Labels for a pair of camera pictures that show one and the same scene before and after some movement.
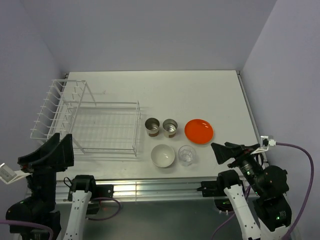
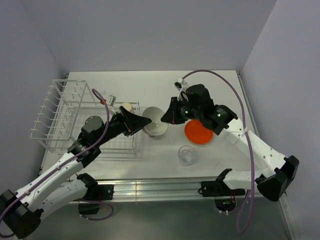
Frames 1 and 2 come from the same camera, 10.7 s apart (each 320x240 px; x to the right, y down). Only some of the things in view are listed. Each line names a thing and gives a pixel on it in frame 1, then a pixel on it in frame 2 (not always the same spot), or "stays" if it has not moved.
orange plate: (198, 131) stays
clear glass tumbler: (186, 154) stays
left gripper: (57, 158) -> (133, 122)
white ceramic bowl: (162, 155) -> (156, 127)
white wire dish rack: (106, 127) stays
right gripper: (222, 152) -> (171, 116)
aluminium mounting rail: (147, 190) stays
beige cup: (169, 128) -> (127, 105)
